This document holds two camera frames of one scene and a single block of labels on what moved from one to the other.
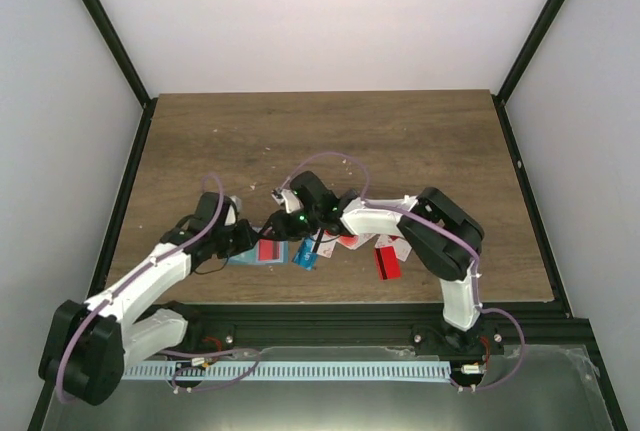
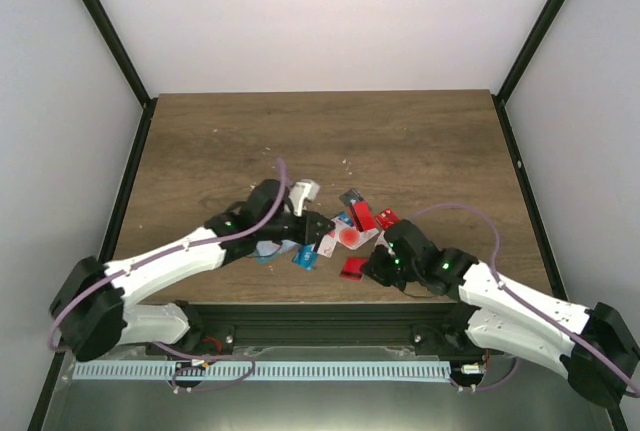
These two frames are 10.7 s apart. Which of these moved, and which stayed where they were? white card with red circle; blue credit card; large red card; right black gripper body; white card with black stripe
Moved: large red card; right black gripper body
Stayed: white card with black stripe; blue credit card; white card with red circle
